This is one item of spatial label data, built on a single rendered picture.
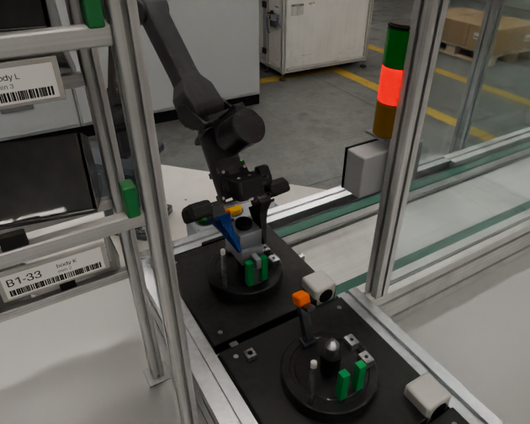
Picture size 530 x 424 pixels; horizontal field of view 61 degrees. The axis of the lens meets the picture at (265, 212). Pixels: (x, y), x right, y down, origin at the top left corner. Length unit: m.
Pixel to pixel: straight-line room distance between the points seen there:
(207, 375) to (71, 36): 0.52
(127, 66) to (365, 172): 0.42
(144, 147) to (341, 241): 0.70
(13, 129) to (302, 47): 2.90
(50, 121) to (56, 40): 3.50
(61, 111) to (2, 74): 3.48
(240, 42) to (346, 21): 1.61
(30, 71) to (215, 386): 0.51
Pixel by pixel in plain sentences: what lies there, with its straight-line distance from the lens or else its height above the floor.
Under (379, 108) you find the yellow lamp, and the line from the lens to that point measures 0.68.
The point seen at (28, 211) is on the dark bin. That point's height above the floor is 1.32.
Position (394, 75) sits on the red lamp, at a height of 1.35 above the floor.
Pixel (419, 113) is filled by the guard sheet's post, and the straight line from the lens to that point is 0.67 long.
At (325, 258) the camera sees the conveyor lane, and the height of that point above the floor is 0.92.
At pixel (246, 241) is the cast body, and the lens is 0.76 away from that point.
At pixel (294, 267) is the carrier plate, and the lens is 0.87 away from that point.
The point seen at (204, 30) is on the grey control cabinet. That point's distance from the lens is 3.94.
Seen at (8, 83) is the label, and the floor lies 1.44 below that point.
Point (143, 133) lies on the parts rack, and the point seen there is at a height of 1.39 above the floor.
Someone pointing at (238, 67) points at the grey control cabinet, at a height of 0.38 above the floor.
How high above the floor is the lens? 1.54
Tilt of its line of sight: 34 degrees down
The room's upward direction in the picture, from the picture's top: straight up
